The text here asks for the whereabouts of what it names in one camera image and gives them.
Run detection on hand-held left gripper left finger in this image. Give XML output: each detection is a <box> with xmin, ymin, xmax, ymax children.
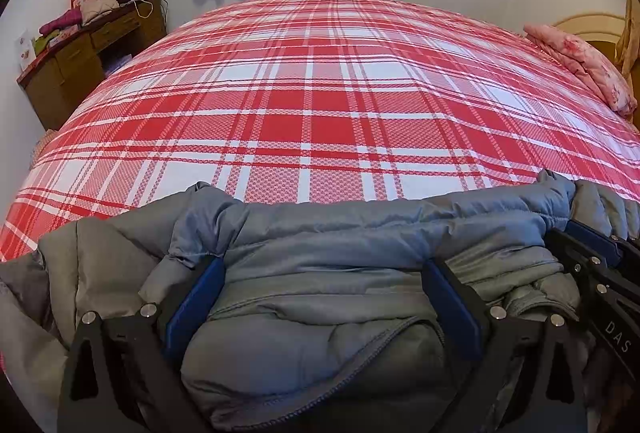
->
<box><xmin>57</xmin><ymin>257</ymin><xmax>227</xmax><ymax>433</ymax></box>

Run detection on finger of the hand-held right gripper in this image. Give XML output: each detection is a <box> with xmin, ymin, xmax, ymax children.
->
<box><xmin>562</xmin><ymin>219</ymin><xmax>640</xmax><ymax>265</ymax></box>
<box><xmin>544</xmin><ymin>228</ymin><xmax>608</xmax><ymax>286</ymax></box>

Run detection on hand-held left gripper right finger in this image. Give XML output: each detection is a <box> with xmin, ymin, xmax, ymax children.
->
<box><xmin>421</xmin><ymin>258</ymin><xmax>589</xmax><ymax>433</ymax></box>

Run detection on grey puffer jacket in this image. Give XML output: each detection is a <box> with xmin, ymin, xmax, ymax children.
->
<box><xmin>0</xmin><ymin>169</ymin><xmax>640</xmax><ymax>433</ymax></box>

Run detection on magenta folded clothes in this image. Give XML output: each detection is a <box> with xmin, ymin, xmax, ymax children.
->
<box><xmin>39</xmin><ymin>9</ymin><xmax>82</xmax><ymax>36</ymax></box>

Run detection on pink floral folded quilt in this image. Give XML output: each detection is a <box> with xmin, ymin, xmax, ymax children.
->
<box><xmin>523</xmin><ymin>23</ymin><xmax>638</xmax><ymax>116</ymax></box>

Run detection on beige patterned side curtain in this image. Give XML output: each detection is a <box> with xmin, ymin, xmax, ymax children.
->
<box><xmin>614</xmin><ymin>0</ymin><xmax>640</xmax><ymax>78</ymax></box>

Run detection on wooden bed headboard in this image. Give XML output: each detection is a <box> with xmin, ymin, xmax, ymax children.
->
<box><xmin>552</xmin><ymin>13</ymin><xmax>632</xmax><ymax>64</ymax></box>

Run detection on bed with red plaid sheet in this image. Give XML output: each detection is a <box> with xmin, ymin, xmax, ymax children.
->
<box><xmin>0</xmin><ymin>0</ymin><xmax>640</xmax><ymax>264</ymax></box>

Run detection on brown wooden desk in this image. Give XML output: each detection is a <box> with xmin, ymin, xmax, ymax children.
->
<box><xmin>16</xmin><ymin>0</ymin><xmax>168</xmax><ymax>132</ymax></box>

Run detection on white printed card box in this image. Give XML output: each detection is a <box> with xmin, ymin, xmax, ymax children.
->
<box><xmin>15</xmin><ymin>30</ymin><xmax>37</xmax><ymax>72</ymax></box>

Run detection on beige pink folded jacket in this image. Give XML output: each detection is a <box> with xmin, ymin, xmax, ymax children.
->
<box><xmin>80</xmin><ymin>0</ymin><xmax>120</xmax><ymax>24</ymax></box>

